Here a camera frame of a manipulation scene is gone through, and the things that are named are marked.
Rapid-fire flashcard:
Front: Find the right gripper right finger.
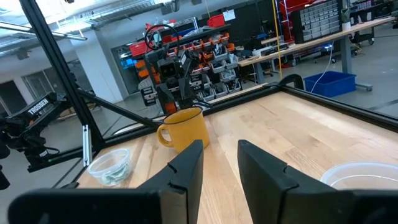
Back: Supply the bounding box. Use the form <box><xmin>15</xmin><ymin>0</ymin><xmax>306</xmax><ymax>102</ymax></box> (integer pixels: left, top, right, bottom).
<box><xmin>237</xmin><ymin>139</ymin><xmax>356</xmax><ymax>224</ymax></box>

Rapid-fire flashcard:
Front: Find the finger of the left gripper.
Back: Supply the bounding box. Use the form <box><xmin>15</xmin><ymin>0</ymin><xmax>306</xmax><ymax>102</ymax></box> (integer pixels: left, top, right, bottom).
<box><xmin>179</xmin><ymin>77</ymin><xmax>198</xmax><ymax>108</ymax></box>
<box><xmin>156</xmin><ymin>83</ymin><xmax>175</xmax><ymax>114</ymax></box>

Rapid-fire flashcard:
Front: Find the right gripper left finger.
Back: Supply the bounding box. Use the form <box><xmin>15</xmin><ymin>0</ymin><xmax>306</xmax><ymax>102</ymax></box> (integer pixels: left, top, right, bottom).
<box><xmin>139</xmin><ymin>139</ymin><xmax>205</xmax><ymax>224</ymax></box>

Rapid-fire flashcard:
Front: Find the pale green printed packet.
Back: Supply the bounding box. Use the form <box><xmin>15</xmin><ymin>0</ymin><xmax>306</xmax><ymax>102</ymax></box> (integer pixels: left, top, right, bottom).
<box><xmin>111</xmin><ymin>161</ymin><xmax>131</xmax><ymax>179</ymax></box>
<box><xmin>98</xmin><ymin>169</ymin><xmax>125</xmax><ymax>185</ymax></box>

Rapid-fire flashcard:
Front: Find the blue plastic bin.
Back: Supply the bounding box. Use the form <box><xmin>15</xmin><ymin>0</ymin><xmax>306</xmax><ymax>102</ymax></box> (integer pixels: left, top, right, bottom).
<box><xmin>303</xmin><ymin>70</ymin><xmax>358</xmax><ymax>98</ymax></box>

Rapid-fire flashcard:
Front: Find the storage rack with bins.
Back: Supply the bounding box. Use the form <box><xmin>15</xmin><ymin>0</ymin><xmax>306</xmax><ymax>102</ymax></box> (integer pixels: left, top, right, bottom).
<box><xmin>128</xmin><ymin>14</ymin><xmax>242</xmax><ymax>104</ymax></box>

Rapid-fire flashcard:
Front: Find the amber round bowl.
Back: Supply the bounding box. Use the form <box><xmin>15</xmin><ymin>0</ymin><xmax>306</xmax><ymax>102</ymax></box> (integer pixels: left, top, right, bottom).
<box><xmin>156</xmin><ymin>106</ymin><xmax>211</xmax><ymax>154</ymax></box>

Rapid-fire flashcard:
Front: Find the clear plastic round container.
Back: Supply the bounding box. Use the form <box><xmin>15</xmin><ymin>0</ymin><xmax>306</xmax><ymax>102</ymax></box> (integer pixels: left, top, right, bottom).
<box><xmin>320</xmin><ymin>161</ymin><xmax>398</xmax><ymax>192</ymax></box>
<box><xmin>86</xmin><ymin>147</ymin><xmax>133</xmax><ymax>187</ymax></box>

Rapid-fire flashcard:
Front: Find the red shelving unit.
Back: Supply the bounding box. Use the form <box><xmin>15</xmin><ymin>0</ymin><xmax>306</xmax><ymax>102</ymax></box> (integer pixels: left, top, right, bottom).
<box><xmin>277</xmin><ymin>0</ymin><xmax>315</xmax><ymax>43</ymax></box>

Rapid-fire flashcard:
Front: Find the long wooden workbench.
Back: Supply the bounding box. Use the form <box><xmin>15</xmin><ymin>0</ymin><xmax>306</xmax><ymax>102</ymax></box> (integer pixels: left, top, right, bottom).
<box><xmin>237</xmin><ymin>16</ymin><xmax>396</xmax><ymax>93</ymax></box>

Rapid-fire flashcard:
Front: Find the grey small parts drawer cabinet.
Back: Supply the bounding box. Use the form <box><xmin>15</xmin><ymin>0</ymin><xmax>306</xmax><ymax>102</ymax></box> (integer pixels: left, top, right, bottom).
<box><xmin>290</xmin><ymin>0</ymin><xmax>343</xmax><ymax>45</ymax></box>

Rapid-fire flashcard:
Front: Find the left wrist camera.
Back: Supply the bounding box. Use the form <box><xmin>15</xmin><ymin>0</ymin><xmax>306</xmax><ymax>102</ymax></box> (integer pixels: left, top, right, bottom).
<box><xmin>157</xmin><ymin>58</ymin><xmax>182</xmax><ymax>80</ymax></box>

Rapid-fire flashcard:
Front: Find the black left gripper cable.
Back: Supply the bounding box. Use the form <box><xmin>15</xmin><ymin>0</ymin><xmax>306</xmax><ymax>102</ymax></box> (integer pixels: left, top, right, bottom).
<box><xmin>144</xmin><ymin>24</ymin><xmax>178</xmax><ymax>52</ymax></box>

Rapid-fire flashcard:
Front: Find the silver frame bracket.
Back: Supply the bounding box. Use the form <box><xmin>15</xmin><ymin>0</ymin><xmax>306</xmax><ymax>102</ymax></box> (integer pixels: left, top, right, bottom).
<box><xmin>81</xmin><ymin>124</ymin><xmax>93</xmax><ymax>167</ymax></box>

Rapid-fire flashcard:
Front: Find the black aluminium station frame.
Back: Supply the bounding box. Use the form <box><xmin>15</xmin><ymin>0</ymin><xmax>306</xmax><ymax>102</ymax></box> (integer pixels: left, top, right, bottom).
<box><xmin>18</xmin><ymin>0</ymin><xmax>398</xmax><ymax>190</ymax></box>

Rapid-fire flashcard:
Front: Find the thin white cable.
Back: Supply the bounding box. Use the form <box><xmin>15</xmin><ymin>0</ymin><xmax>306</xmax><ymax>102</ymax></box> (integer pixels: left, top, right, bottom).
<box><xmin>310</xmin><ymin>39</ymin><xmax>335</xmax><ymax>94</ymax></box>

